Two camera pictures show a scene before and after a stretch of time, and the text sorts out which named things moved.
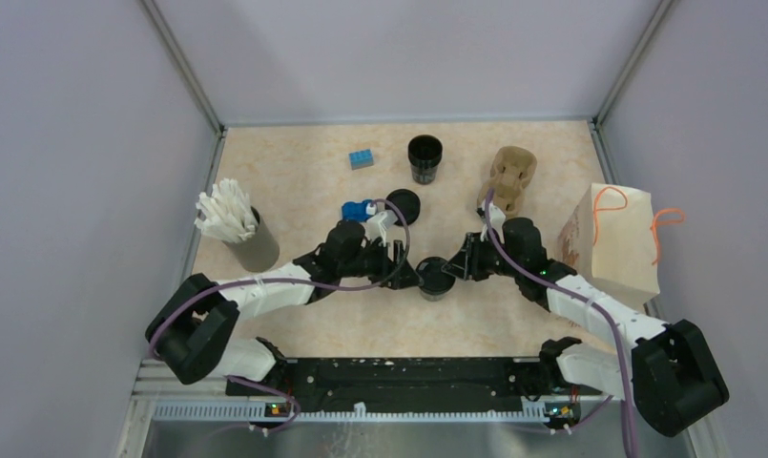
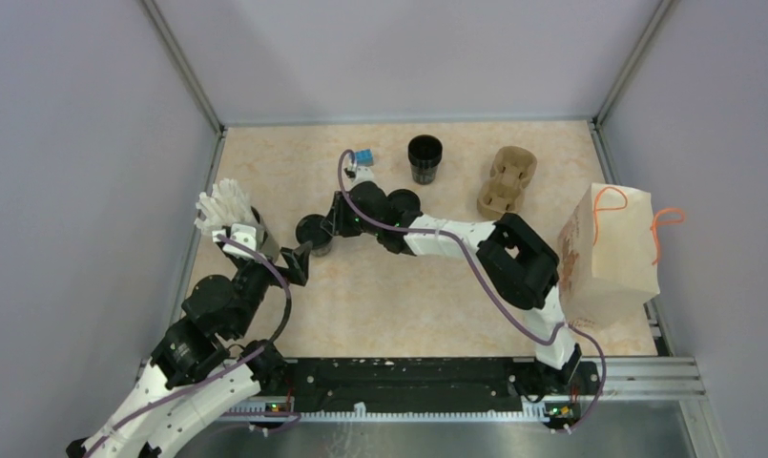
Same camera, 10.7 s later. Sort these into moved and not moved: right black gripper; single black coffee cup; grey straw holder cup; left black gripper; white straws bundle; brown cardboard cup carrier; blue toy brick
Moved: left black gripper; right black gripper; single black coffee cup
Not moved: blue toy brick; grey straw holder cup; brown cardboard cup carrier; white straws bundle
